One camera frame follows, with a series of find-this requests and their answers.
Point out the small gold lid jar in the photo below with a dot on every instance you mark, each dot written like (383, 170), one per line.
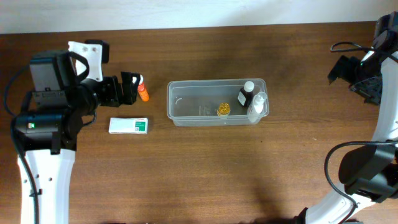
(224, 109)

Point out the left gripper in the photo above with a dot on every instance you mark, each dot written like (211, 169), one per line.
(123, 88)

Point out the white spray bottle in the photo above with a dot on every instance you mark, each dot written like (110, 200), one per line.
(256, 107)

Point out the dark brown syrup bottle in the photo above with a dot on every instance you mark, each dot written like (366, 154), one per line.
(246, 94)

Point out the orange tablet tube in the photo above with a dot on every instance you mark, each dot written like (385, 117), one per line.
(142, 90)

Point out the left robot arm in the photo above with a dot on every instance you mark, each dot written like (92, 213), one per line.
(45, 132)

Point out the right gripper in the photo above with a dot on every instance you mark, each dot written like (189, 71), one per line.
(351, 73)

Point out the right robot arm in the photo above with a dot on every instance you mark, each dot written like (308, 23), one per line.
(363, 173)

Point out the white green medicine box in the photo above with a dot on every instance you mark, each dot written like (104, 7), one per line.
(128, 126)

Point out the clear plastic container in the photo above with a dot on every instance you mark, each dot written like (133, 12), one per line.
(194, 102)

